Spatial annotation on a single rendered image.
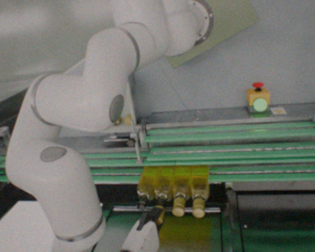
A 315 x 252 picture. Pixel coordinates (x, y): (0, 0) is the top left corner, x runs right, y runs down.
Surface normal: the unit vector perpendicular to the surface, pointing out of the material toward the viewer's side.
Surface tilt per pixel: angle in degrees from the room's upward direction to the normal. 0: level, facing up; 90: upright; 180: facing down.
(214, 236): 90
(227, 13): 4
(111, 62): 68
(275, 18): 0
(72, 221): 29
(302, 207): 90
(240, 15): 4
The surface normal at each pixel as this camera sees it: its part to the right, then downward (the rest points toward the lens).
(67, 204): 0.33, 0.41
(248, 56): -0.18, 0.44
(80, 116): -0.39, 0.43
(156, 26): 0.62, 0.14
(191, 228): -0.15, -0.90
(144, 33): 0.62, -0.37
